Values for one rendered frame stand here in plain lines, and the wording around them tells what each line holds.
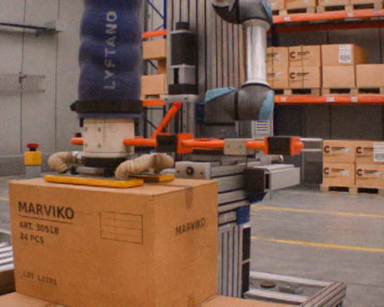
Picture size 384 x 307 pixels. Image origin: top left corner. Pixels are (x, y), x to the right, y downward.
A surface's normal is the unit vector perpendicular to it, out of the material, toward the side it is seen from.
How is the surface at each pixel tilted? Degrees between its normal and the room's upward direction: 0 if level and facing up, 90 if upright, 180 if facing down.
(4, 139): 90
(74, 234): 90
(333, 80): 93
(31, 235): 90
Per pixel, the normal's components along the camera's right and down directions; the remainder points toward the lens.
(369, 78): -0.58, 0.06
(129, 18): 0.69, -0.20
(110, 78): 0.32, -0.25
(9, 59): 0.80, 0.03
